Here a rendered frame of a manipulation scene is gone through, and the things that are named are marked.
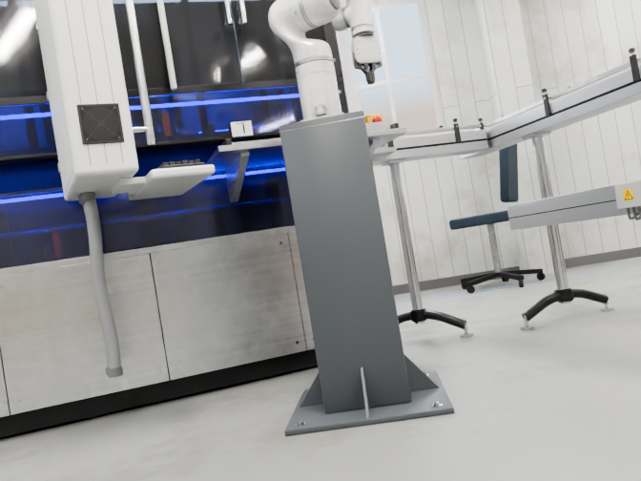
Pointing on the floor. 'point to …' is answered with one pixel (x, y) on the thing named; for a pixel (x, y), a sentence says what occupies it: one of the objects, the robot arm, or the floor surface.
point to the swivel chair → (508, 181)
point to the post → (347, 70)
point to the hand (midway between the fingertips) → (370, 78)
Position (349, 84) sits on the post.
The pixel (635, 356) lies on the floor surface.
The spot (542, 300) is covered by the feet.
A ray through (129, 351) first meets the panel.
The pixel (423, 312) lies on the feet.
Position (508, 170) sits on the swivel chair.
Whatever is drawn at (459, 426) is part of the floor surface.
